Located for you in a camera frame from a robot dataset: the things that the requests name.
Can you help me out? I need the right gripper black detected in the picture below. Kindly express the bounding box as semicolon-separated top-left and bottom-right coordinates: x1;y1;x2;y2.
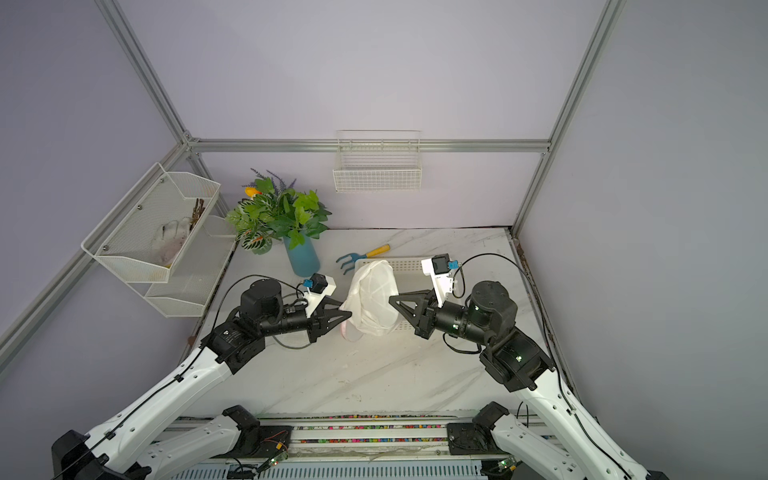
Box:
393;289;496;347

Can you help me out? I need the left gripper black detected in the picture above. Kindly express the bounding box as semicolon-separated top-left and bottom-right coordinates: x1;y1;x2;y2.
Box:
261;298;352;343

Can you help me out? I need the pink trimmed laundry bag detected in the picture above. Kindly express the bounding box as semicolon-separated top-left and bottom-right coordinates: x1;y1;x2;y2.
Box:
341;260;400;342

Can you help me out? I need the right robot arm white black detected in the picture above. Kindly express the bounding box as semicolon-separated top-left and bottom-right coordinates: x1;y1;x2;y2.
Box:
389;281;665;479

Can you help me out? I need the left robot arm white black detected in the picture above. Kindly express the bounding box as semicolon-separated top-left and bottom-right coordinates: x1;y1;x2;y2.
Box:
51;273;351;479

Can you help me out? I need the white plastic basket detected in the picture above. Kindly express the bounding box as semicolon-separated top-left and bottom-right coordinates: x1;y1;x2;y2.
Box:
354;257;433;330

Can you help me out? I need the teal vase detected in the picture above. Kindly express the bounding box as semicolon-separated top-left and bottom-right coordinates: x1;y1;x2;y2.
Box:
283;237;321;278

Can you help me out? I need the blue yellow garden fork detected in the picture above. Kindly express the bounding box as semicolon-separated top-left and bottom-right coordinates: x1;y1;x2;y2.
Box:
336;244;391;275

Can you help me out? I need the artificial green plant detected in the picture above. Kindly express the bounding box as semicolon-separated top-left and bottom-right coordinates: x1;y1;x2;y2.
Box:
225;171;331;255

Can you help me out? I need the clear glove in shelf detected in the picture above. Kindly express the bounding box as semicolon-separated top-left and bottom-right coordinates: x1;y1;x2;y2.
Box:
150;217;191;268

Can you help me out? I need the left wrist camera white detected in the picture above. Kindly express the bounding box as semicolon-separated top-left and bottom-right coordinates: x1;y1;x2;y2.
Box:
302;273;336;318

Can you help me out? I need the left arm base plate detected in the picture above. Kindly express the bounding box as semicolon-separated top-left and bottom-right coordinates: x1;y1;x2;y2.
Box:
231;425;294;459

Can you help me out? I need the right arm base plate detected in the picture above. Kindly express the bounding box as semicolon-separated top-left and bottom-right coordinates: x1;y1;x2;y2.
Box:
446;422;497;455

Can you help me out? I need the white wire wall basket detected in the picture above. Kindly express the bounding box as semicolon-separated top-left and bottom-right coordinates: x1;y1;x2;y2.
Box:
333;130;422;193

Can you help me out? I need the white mesh wall shelf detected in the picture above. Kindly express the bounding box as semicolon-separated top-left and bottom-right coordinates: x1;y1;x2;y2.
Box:
81;163;235;318

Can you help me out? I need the aluminium frame rail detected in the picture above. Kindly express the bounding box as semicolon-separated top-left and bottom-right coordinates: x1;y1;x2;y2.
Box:
189;139;550;153

